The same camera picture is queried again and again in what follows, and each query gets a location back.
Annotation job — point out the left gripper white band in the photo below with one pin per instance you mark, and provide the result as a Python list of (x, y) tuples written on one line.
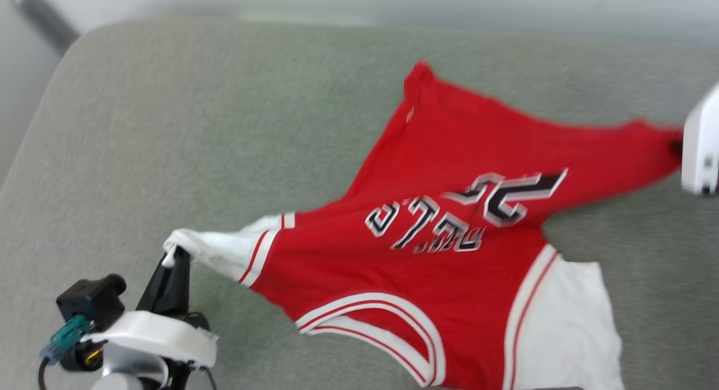
[(157, 334)]

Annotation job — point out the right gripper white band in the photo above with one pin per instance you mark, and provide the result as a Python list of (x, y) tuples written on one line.
[(702, 143)]

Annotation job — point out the red basketball jersey white sleeves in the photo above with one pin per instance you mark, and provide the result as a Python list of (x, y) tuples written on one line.
[(438, 266)]

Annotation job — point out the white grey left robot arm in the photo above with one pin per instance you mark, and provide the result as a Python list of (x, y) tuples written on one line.
[(132, 373)]

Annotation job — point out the grey fabric sofa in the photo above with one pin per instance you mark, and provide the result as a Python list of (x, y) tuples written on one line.
[(168, 126)]

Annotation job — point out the dark baseboard strip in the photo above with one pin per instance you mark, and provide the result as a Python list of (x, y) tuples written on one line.
[(45, 16)]

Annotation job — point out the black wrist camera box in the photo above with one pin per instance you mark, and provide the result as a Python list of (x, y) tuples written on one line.
[(92, 300)]

